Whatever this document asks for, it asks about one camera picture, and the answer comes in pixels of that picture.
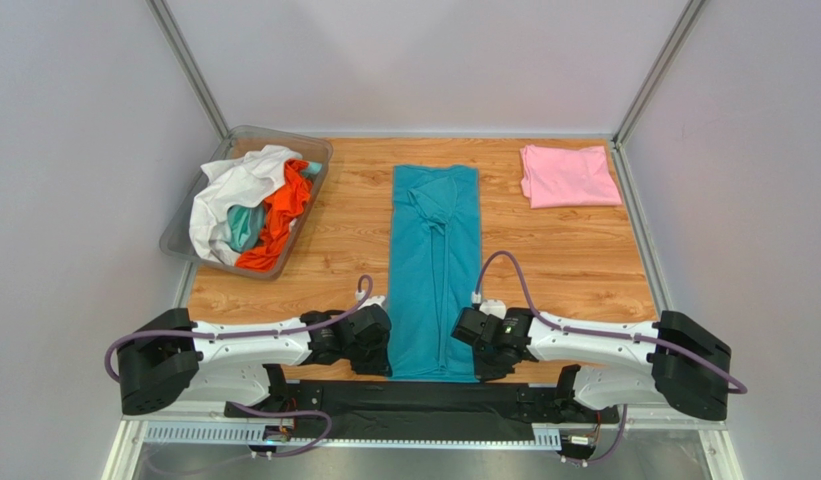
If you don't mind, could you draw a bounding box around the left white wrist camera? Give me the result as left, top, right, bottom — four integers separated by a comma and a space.
353, 288, 386, 310

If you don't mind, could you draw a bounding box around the orange t shirt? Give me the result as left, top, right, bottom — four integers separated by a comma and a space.
235, 159, 313, 273

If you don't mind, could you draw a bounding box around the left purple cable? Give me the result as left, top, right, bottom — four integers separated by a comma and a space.
103, 274, 375, 473

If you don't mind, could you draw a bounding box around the aluminium frame post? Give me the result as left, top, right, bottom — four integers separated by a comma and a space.
146, 0, 230, 139
613, 0, 709, 150

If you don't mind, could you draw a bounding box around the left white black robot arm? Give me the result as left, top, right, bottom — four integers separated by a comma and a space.
106, 297, 392, 416

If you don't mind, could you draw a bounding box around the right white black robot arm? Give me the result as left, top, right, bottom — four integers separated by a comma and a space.
452, 301, 744, 421

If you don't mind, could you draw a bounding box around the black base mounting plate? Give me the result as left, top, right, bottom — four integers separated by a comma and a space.
255, 380, 620, 441

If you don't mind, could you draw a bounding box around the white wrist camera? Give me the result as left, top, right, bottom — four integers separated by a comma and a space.
353, 288, 386, 310
471, 292, 507, 319

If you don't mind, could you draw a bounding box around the white t shirt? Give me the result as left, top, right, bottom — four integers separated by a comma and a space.
188, 145, 303, 266

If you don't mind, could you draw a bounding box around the left aluminium frame post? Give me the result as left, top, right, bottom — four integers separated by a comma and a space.
146, 0, 230, 139

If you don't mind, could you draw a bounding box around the right aluminium frame post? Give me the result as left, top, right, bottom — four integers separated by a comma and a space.
613, 0, 709, 150

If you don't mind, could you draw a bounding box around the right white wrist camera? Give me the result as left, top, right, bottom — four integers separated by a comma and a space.
471, 292, 507, 319

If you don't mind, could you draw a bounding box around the light teal t shirt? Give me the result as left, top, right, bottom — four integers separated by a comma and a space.
227, 204, 266, 253

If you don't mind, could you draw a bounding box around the aluminium front rail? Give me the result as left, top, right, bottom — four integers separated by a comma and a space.
124, 381, 724, 449

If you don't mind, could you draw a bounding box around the folded pink t shirt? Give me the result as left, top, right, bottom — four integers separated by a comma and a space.
520, 145, 622, 209

